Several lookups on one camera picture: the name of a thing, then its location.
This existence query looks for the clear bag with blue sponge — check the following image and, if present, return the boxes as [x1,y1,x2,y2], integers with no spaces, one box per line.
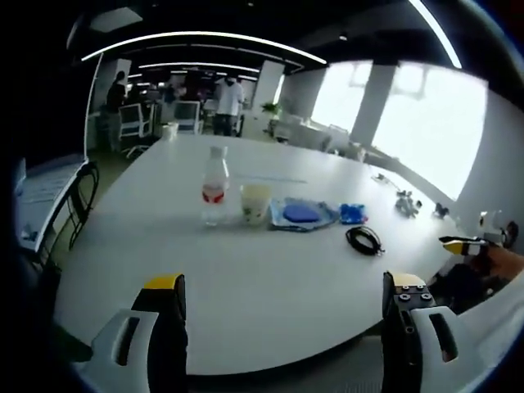
[269,196,341,233]

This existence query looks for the white mesh office chair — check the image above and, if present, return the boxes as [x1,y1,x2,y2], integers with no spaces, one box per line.
[118,103,151,159]
[174,101,202,135]

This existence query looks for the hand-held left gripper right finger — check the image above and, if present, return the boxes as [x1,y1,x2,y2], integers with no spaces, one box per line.
[382,270,463,393]

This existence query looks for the clear plastic bottle red label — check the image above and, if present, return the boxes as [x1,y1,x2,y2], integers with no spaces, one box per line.
[201,146,231,228]

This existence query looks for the white tabletop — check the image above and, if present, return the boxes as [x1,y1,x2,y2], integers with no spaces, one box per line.
[52,133,492,376]

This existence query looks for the silver laptop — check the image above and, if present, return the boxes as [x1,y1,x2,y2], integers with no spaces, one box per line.
[16,52,103,251]

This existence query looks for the green potted plant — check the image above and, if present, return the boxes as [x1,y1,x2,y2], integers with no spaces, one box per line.
[260,102,284,120]

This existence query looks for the white paper cup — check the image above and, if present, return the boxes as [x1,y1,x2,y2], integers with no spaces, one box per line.
[239,183,273,226]

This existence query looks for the person's right hand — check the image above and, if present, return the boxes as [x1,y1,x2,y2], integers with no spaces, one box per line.
[470,246,524,283]

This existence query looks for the black cable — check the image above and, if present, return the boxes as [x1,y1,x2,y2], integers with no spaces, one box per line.
[346,225,386,256]

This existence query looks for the black laptop stand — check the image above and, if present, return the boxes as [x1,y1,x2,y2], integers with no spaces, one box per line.
[67,161,102,251]

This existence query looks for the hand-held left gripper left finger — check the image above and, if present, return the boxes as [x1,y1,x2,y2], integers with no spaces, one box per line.
[92,273,189,393]

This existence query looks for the blue tissue pack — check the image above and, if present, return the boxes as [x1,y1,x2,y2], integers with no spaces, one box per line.
[339,202,368,226]

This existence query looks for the ceiling vent panel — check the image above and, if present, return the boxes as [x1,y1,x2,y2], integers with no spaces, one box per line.
[89,7,142,32]

